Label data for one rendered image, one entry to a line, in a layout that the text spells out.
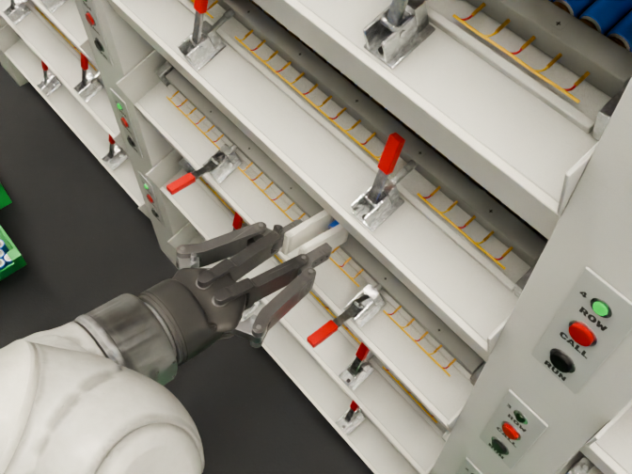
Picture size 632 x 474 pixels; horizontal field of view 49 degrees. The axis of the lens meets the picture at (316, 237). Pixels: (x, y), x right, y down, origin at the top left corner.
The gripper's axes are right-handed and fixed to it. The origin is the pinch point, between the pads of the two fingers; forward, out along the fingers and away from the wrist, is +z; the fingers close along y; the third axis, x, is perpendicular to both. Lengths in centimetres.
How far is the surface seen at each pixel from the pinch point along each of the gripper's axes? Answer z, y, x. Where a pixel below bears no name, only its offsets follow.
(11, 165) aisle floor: 2, -88, -59
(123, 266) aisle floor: 6, -49, -58
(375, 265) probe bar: 5.3, 5.0, -3.6
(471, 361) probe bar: 4.5, 19.7, -4.0
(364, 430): 12.0, 9.1, -45.0
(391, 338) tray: 2.6, 11.4, -7.9
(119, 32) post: 0.6, -37.8, 3.4
